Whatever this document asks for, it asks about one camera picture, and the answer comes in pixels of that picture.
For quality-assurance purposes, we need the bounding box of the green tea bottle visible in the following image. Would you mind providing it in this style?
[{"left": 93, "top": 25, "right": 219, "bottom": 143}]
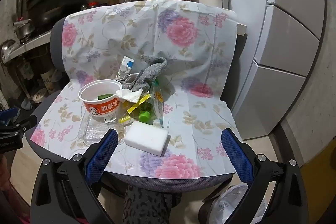
[{"left": 138, "top": 80, "right": 163, "bottom": 127}]

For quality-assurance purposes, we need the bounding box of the floral cloth cover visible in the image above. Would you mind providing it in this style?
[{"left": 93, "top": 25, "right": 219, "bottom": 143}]
[{"left": 30, "top": 0, "right": 238, "bottom": 179}]

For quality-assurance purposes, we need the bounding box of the white milk carton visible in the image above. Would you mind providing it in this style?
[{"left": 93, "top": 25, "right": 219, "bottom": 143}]
[{"left": 117, "top": 56, "right": 134, "bottom": 79}]

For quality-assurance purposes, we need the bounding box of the white sponge block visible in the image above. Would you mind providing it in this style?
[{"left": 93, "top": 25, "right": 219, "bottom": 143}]
[{"left": 123, "top": 121, "right": 169, "bottom": 156}]

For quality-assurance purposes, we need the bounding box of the white tissue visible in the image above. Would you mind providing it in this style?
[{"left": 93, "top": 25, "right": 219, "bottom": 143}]
[{"left": 116, "top": 88, "right": 143, "bottom": 103}]

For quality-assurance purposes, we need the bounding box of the grey knitted rag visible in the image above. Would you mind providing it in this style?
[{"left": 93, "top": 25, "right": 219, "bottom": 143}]
[{"left": 116, "top": 55, "right": 168, "bottom": 92}]

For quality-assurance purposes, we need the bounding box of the orange white noodle bowl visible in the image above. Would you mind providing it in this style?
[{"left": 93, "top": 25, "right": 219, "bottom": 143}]
[{"left": 78, "top": 79, "right": 122, "bottom": 117}]

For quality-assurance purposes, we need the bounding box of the yellow snack wrapper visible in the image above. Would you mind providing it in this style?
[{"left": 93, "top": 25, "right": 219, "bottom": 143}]
[{"left": 118, "top": 93, "right": 152, "bottom": 124}]

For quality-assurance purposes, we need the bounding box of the steel cooking pot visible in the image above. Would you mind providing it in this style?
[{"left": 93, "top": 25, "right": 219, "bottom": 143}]
[{"left": 13, "top": 18, "right": 35, "bottom": 44}]

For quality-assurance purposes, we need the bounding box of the clear plastic tray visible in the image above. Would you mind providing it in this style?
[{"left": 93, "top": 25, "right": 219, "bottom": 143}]
[{"left": 78, "top": 111, "right": 125, "bottom": 147}]

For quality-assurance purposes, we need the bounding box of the trash bin with liner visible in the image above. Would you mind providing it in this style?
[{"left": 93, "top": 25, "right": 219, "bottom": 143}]
[{"left": 202, "top": 182, "right": 268, "bottom": 224}]

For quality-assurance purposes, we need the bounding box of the grey refrigerator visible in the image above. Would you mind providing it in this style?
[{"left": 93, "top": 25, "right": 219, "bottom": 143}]
[{"left": 223, "top": 0, "right": 326, "bottom": 139}]

